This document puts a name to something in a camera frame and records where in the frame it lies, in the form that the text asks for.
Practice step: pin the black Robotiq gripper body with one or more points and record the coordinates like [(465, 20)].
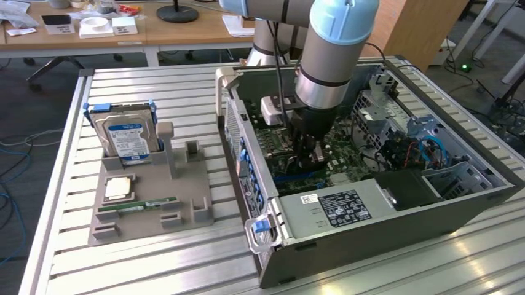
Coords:
[(314, 123)]

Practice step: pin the black graphics card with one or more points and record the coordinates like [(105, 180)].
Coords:
[(291, 167)]

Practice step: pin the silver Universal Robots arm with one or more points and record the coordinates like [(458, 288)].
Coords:
[(327, 61)]

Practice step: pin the CPU socket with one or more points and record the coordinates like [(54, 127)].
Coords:
[(283, 141)]

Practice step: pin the green motherboard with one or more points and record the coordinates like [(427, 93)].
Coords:
[(348, 153)]

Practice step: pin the silver perforated drive cage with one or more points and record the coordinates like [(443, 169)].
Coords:
[(376, 120)]

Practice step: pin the grey power supply unit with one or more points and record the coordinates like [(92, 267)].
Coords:
[(295, 215)]

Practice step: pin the blue case latch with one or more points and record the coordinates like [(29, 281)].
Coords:
[(259, 227)]

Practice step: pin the open grey PC case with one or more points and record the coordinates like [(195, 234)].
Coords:
[(368, 252)]

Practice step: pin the white paper stack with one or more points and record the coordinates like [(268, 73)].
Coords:
[(237, 27)]

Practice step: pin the silver metal disk bay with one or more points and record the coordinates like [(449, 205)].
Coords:
[(463, 181)]

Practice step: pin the device with green light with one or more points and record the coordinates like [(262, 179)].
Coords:
[(463, 67)]

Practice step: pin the wooden desk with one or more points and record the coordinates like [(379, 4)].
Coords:
[(184, 33), (40, 41)]

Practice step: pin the hard disk in blue caddy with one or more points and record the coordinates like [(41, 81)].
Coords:
[(123, 138)]

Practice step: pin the green RAM stick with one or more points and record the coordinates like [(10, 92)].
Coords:
[(136, 205)]

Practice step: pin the grey plastic parts rack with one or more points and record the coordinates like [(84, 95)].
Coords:
[(143, 227)]

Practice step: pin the silver CPU chip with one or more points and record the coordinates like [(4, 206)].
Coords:
[(117, 188)]

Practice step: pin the black tripod stand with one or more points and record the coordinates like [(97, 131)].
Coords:
[(503, 98)]

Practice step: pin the black round lamp base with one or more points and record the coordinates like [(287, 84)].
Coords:
[(176, 14)]

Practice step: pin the plain white box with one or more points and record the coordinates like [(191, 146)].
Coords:
[(123, 26)]

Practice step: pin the red small item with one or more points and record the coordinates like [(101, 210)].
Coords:
[(127, 10)]

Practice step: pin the white flat tray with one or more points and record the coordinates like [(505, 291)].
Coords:
[(96, 34)]

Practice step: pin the white tape roll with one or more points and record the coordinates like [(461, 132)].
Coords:
[(93, 23)]

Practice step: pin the black chair base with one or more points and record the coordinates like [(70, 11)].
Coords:
[(53, 63)]

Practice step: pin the beige tape roll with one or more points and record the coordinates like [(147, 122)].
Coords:
[(77, 3)]

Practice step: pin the white box with black top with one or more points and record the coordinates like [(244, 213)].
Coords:
[(57, 24)]

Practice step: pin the grey cup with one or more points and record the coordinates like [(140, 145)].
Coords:
[(58, 3)]

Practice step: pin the red and white paper slip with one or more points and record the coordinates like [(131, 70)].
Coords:
[(20, 31)]

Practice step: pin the clear plastic bag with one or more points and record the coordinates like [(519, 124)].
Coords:
[(16, 13)]

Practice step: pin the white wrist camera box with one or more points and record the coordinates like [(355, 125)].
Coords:
[(272, 112)]

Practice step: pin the white table frame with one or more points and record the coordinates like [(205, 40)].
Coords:
[(469, 30)]

